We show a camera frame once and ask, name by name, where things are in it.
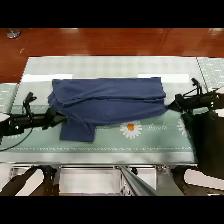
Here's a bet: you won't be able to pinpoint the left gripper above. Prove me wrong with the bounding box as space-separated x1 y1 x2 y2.
42 107 68 130

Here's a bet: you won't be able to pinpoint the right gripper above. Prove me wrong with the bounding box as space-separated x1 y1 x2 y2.
166 93 191 114

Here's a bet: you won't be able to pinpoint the blue T-shirt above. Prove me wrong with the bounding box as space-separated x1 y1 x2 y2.
47 76 169 143

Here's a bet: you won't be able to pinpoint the black garment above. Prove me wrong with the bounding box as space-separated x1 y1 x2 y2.
180 110 224 181

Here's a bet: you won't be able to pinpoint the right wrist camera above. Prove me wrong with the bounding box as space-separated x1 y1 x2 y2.
181 77 204 99

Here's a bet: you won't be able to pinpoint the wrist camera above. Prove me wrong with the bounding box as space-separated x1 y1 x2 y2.
21 91 38 116
181 77 204 99

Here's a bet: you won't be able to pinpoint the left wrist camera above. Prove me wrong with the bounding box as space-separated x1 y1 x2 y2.
21 91 38 116

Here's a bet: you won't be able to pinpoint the black cable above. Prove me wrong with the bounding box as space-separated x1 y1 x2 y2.
0 127 34 153

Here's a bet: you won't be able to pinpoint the silver frame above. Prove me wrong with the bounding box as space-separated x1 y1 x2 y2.
6 162 188 197

